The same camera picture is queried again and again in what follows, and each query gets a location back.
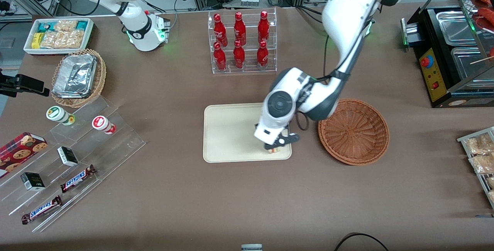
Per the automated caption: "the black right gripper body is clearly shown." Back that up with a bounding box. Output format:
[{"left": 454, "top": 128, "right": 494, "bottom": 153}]
[{"left": 0, "top": 70, "right": 18, "bottom": 98}]

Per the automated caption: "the cream plastic serving tray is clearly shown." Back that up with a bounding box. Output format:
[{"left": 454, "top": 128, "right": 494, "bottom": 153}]
[{"left": 203, "top": 103, "right": 292, "bottom": 163}]

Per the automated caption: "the brown round wicker basket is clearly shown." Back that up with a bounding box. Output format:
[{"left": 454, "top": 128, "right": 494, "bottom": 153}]
[{"left": 318, "top": 98, "right": 389, "bottom": 166}]

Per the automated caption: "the light wicker basket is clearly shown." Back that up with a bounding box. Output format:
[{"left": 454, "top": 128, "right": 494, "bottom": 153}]
[{"left": 51, "top": 49, "right": 107, "bottom": 108}]

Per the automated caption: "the tray of packaged snacks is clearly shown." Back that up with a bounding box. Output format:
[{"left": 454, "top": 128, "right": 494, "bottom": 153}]
[{"left": 457, "top": 126, "right": 494, "bottom": 210}]

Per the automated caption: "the white snack bin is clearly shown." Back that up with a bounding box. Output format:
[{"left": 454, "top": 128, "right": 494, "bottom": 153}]
[{"left": 23, "top": 18, "right": 95, "bottom": 56}]

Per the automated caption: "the green lid cup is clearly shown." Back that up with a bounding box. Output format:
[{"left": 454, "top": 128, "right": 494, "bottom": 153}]
[{"left": 46, "top": 106, "right": 76, "bottom": 126}]

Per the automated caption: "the aluminium foil container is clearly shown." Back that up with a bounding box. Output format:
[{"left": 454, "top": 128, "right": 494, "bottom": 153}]
[{"left": 52, "top": 54, "right": 97, "bottom": 99}]

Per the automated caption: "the clear cracker packet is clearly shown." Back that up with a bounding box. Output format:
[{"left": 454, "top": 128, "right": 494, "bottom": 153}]
[
  {"left": 40, "top": 30, "right": 84, "bottom": 49},
  {"left": 54, "top": 20, "right": 78, "bottom": 32}
]

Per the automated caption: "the red cookie box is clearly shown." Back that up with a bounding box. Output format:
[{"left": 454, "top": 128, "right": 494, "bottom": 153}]
[{"left": 0, "top": 132, "right": 48, "bottom": 178}]

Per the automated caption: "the clear acrylic bottle rack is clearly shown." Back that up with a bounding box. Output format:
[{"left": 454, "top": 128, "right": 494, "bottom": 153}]
[{"left": 208, "top": 8, "right": 278, "bottom": 75}]

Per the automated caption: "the red cola bottle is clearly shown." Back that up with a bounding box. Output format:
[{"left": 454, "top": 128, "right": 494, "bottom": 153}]
[
  {"left": 213, "top": 13, "right": 228, "bottom": 47},
  {"left": 213, "top": 42, "right": 227, "bottom": 71},
  {"left": 257, "top": 41, "right": 269, "bottom": 68},
  {"left": 258, "top": 10, "right": 270, "bottom": 44},
  {"left": 233, "top": 12, "right": 247, "bottom": 46},
  {"left": 233, "top": 40, "right": 246, "bottom": 69}
]

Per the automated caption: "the red lid cup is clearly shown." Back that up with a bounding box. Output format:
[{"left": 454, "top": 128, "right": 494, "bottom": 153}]
[{"left": 91, "top": 115, "right": 117, "bottom": 135}]

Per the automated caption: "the small black box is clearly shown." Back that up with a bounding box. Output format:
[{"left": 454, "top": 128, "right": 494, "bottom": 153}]
[
  {"left": 57, "top": 146, "right": 79, "bottom": 167},
  {"left": 20, "top": 172, "right": 46, "bottom": 192}
]

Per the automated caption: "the clear acrylic tiered stand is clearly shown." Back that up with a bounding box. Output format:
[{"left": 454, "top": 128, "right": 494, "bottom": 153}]
[{"left": 0, "top": 96, "right": 146, "bottom": 233}]

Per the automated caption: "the snickers chocolate bar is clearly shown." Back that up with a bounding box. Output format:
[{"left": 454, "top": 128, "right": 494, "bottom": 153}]
[
  {"left": 60, "top": 165, "right": 97, "bottom": 193},
  {"left": 21, "top": 195, "right": 63, "bottom": 225}
]

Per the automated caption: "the black food warmer machine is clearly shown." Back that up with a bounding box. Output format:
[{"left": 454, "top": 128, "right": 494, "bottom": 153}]
[{"left": 401, "top": 0, "right": 494, "bottom": 108}]

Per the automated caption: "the steel warmer pan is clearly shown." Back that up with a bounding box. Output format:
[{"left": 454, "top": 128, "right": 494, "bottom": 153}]
[
  {"left": 450, "top": 46, "right": 494, "bottom": 80},
  {"left": 436, "top": 10, "right": 480, "bottom": 46}
]

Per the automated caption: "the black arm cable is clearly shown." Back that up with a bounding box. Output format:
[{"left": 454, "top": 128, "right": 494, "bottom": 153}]
[{"left": 295, "top": 31, "right": 351, "bottom": 131}]

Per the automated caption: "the black floor cable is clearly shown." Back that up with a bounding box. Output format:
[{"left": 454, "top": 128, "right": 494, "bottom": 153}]
[{"left": 333, "top": 232, "right": 389, "bottom": 251}]

